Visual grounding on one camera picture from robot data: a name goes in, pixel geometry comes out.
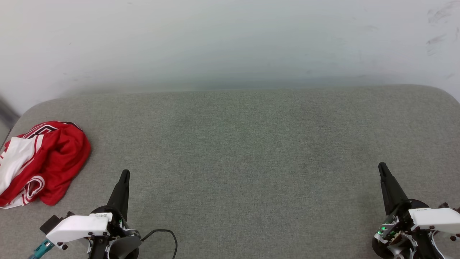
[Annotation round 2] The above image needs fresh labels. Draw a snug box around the thin black cable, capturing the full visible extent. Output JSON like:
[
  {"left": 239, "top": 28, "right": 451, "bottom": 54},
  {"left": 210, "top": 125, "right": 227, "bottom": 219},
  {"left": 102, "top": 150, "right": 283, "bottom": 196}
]
[{"left": 141, "top": 229, "right": 179, "bottom": 259}]

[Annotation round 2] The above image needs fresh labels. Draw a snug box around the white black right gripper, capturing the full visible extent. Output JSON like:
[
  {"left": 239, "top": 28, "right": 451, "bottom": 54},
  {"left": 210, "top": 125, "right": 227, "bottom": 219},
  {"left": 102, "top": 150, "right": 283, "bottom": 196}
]
[{"left": 372, "top": 162, "right": 460, "bottom": 259}]

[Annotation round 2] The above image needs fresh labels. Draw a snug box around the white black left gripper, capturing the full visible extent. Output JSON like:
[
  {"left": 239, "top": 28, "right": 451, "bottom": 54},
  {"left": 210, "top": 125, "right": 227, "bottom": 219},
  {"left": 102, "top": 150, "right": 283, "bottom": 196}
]
[{"left": 46, "top": 169, "right": 142, "bottom": 259}]

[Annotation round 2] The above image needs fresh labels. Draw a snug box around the teal connector cable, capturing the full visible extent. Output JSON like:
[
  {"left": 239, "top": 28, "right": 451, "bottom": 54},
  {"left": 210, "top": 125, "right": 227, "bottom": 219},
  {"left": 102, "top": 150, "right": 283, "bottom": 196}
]
[{"left": 29, "top": 239, "right": 55, "bottom": 259}]

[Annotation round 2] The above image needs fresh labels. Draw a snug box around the grey fabric sofa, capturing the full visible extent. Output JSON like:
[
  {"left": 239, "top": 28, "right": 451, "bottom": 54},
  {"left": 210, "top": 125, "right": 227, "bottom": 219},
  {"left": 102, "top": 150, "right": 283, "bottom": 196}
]
[{"left": 0, "top": 85, "right": 460, "bottom": 259}]

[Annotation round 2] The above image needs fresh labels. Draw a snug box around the red white basketball jersey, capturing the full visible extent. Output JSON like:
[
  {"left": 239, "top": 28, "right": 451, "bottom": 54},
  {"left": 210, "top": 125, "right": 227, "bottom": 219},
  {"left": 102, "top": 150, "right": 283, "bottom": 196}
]
[{"left": 0, "top": 121, "right": 91, "bottom": 209}]

